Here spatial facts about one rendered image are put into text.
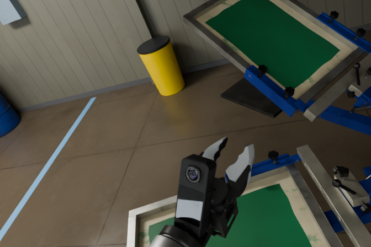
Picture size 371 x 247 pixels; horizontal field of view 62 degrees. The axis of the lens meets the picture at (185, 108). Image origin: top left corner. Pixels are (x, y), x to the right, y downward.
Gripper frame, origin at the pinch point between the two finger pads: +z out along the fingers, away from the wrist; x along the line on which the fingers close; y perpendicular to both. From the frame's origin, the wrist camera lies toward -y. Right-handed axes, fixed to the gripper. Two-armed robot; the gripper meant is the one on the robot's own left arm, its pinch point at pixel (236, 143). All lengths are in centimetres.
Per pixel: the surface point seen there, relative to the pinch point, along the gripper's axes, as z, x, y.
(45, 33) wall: 201, -420, 107
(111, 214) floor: 39, -170, 192
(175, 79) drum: 231, -219, 179
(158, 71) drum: 218, -232, 159
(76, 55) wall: 213, -389, 148
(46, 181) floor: 44, -295, 209
